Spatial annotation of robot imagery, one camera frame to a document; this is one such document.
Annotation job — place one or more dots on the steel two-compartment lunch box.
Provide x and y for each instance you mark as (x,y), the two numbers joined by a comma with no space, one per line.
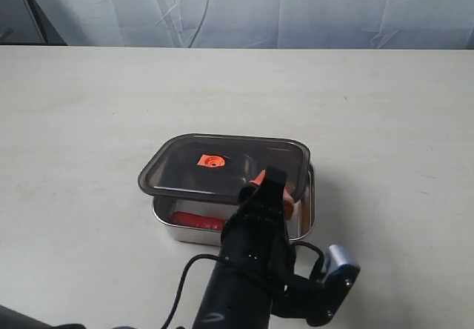
(298,226)

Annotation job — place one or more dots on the red toy sausage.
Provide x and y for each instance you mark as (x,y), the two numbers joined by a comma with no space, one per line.
(197,221)

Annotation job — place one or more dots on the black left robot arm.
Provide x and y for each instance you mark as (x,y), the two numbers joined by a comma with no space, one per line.
(241,288)

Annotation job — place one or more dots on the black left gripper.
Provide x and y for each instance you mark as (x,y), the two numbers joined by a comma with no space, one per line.
(258,229)

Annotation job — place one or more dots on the white wrinkled backdrop curtain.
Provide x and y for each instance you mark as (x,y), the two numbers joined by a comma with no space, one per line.
(291,24)

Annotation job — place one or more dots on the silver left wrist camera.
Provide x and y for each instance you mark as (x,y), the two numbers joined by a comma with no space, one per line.
(317,298)

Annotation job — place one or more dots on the dark transparent lunch box lid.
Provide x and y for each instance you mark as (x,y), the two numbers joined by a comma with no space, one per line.
(214,168)

